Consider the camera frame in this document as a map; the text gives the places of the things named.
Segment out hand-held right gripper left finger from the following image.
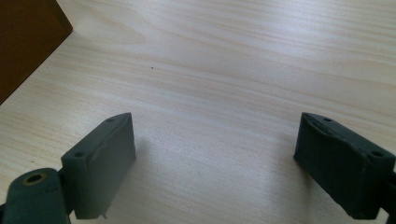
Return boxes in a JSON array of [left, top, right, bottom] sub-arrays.
[[61, 112, 137, 220]]

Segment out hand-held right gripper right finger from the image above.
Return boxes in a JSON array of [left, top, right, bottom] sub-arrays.
[[293, 112, 396, 220]]

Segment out brown cardboard box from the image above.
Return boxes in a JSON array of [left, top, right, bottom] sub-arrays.
[[0, 0, 74, 105]]

